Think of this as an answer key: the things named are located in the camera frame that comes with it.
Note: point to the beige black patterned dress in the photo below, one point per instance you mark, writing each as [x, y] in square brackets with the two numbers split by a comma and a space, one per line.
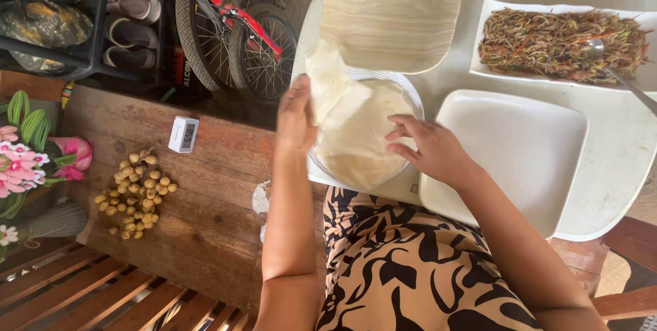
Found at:
[410, 274]

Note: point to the stack of pale wrappers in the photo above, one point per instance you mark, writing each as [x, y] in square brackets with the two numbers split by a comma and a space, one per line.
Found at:
[359, 151]

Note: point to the thin pale spring roll wrapper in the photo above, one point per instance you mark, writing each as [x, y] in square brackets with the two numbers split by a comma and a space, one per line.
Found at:
[328, 85]

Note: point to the metal spoon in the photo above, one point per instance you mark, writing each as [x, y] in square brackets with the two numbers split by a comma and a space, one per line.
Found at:
[623, 82]

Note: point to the crumpled white tissue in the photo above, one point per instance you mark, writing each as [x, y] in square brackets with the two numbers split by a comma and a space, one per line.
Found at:
[260, 198]

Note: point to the white rectangular serving dish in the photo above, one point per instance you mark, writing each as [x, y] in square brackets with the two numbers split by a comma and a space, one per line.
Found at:
[482, 67]

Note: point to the empty white square plate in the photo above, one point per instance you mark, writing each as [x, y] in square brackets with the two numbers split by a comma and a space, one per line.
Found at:
[513, 156]

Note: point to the white digital timer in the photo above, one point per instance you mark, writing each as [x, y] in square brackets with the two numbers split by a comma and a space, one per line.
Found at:
[183, 134]

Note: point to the red bicycle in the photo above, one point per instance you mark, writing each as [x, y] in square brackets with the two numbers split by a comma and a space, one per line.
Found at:
[226, 18]

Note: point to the bunch of yellow longan fruits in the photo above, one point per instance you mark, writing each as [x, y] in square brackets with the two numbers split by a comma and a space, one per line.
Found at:
[136, 195]

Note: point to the black shoe rack with shoes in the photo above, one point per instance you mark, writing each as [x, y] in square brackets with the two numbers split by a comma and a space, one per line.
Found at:
[61, 18]

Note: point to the round white plate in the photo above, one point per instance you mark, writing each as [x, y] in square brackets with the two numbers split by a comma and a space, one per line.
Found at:
[413, 97]

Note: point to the person's right hand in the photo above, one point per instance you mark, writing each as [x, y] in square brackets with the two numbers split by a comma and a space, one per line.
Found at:
[441, 151]

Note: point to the wooden slatted bench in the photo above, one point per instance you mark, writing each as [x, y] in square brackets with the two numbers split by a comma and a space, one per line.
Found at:
[87, 295]

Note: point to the stir-fried vegetable filling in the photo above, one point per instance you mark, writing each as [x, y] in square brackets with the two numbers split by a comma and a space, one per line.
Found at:
[544, 38]

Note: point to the beige wood-grain square plate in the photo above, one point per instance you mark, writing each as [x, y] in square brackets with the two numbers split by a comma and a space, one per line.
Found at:
[392, 13]

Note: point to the person's left fingers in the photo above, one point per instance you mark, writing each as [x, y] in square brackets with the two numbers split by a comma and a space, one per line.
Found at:
[302, 92]

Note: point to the brown wooden chair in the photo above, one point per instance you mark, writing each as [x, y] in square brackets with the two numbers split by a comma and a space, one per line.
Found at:
[629, 269]

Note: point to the pink artificial flower bouquet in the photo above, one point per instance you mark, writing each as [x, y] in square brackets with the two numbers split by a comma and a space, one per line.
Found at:
[25, 161]

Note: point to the person's left hand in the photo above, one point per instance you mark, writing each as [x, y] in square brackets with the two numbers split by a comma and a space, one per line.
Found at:
[295, 126]

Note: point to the grey ribbed vase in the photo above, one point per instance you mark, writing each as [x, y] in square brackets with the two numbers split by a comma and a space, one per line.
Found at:
[56, 223]

